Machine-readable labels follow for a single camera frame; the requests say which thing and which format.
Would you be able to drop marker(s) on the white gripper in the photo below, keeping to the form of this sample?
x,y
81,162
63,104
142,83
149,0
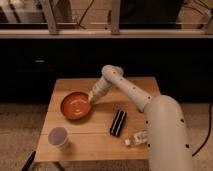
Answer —
x,y
99,89

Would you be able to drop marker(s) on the orange ceramic bowl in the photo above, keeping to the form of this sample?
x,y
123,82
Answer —
x,y
75,105

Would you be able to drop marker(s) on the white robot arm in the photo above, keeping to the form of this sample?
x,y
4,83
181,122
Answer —
x,y
168,143

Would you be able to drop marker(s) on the black white striped box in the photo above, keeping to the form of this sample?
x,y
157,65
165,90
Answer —
x,y
117,123

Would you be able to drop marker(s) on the wooden table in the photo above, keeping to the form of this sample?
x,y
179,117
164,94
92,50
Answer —
x,y
89,137

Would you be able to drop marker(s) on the clear plastic bottle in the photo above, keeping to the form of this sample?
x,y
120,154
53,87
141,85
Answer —
x,y
136,139

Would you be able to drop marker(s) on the white paper cup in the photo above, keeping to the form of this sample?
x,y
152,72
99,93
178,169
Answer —
x,y
58,137

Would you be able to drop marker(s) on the black low cabinet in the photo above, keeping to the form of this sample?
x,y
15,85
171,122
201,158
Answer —
x,y
29,68

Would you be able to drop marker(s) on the black table leg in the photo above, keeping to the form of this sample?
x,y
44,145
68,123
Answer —
x,y
29,162

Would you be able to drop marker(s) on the metal frame post middle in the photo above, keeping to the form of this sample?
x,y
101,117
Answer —
x,y
115,14

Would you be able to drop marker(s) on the metal frame post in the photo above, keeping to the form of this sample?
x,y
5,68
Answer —
x,y
115,14
49,15

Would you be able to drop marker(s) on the metal frame post left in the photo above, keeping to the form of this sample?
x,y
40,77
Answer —
x,y
49,15

